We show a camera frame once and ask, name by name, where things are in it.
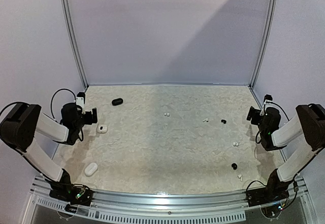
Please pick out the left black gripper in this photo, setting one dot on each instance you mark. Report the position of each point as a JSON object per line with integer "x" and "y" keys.
{"x": 89, "y": 120}

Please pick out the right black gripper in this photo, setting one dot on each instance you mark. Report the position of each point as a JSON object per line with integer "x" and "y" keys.
{"x": 252, "y": 114}

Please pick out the black oval charging case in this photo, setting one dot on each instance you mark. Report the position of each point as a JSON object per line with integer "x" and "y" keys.
{"x": 117, "y": 102}

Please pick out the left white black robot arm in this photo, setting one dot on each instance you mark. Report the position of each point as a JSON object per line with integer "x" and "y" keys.
{"x": 18, "y": 129}

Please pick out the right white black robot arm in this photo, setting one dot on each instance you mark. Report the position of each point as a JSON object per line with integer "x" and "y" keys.
{"x": 308, "y": 122}

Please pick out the small white open case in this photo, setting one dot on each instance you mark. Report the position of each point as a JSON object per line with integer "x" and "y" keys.
{"x": 102, "y": 129}

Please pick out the white oval closed case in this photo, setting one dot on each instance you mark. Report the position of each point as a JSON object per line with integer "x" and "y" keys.
{"x": 90, "y": 169}

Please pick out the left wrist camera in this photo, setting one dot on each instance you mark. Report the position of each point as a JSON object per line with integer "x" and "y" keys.
{"x": 80, "y": 99}

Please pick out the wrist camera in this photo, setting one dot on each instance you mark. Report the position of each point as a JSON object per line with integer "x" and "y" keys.
{"x": 80, "y": 99}
{"x": 267, "y": 98}

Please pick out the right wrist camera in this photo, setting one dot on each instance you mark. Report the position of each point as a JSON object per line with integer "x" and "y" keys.
{"x": 267, "y": 98}

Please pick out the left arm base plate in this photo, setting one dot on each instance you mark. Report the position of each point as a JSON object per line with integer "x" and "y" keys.
{"x": 75, "y": 194}

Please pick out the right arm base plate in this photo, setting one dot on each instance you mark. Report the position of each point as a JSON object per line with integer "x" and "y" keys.
{"x": 260, "y": 196}

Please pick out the aluminium front rail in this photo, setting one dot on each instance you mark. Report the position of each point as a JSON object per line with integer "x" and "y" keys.
{"x": 156, "y": 201}

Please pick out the white slotted cable duct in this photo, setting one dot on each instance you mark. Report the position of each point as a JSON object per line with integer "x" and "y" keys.
{"x": 49, "y": 211}

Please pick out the right aluminium frame post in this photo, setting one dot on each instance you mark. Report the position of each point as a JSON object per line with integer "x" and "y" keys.
{"x": 263, "y": 46}

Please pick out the aluminium frame post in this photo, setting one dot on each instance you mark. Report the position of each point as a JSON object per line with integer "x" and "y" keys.
{"x": 73, "y": 42}
{"x": 263, "y": 46}

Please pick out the left aluminium frame post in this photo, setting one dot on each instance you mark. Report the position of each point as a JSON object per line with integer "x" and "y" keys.
{"x": 73, "y": 42}

